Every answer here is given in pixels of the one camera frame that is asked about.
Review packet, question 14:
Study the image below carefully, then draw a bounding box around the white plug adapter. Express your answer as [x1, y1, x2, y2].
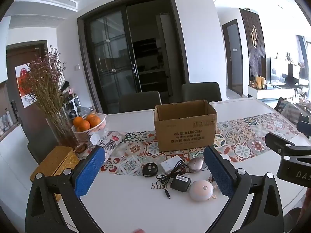
[160, 156, 183, 174]

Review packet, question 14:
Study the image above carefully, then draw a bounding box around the glass vase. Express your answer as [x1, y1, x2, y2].
[46, 112, 79, 151]

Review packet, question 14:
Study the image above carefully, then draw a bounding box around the patterned table runner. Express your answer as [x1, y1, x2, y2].
[97, 112, 300, 175]

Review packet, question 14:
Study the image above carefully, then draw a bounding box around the grey dining chair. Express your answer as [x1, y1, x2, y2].
[181, 83, 222, 102]
[119, 91, 162, 113]

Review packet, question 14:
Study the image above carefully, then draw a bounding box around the white wire fruit bowl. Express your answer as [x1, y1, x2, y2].
[72, 114, 107, 141]

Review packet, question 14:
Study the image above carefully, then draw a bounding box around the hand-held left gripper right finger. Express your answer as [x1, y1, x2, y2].
[204, 146, 284, 233]

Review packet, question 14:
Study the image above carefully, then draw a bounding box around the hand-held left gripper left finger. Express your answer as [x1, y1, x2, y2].
[25, 146, 106, 233]

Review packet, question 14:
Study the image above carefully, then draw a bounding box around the black power adapter with cable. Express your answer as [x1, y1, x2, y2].
[155, 161, 191, 199]

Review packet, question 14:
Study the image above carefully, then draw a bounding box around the white media cabinet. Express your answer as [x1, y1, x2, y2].
[248, 84, 296, 100]

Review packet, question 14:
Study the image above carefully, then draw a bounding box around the dark doorway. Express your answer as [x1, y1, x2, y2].
[222, 19, 244, 97]

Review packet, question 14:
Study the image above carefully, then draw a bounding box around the brown wooden door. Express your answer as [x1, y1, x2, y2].
[5, 40, 48, 139]

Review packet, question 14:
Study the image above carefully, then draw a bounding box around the dark glass sliding door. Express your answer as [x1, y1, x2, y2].
[77, 0, 190, 114]

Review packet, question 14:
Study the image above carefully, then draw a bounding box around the dark slatted wall panel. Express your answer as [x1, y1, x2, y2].
[239, 8, 267, 95]

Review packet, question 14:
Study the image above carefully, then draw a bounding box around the dried flower bunch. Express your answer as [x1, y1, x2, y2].
[18, 45, 71, 127]

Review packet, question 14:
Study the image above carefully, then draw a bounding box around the cardboard box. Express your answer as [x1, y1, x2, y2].
[154, 99, 217, 152]

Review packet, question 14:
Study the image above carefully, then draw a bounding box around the yellow woven tissue box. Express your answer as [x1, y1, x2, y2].
[30, 146, 80, 202]

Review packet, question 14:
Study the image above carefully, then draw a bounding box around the black round disc device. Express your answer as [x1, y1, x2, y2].
[142, 163, 159, 177]

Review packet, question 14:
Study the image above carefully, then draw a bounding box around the patterned chair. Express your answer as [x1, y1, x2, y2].
[274, 97, 301, 125]

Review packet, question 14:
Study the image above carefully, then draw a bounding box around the round pink antler night light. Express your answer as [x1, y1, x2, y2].
[189, 180, 219, 202]

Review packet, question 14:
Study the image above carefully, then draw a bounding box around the soft toys pile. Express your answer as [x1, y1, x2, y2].
[60, 80, 76, 100]

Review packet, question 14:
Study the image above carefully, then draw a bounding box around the silver oval device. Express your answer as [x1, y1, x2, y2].
[188, 157, 204, 173]

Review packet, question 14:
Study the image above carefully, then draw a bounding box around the television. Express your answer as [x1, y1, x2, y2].
[270, 57, 302, 86]

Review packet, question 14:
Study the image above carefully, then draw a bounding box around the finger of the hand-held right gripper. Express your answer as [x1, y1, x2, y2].
[296, 115, 311, 137]
[264, 132, 311, 157]

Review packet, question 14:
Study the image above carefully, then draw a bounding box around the red wall poster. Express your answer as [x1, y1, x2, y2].
[15, 63, 37, 108]

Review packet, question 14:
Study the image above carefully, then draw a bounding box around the white cube shelf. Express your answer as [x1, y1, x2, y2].
[64, 97, 82, 120]

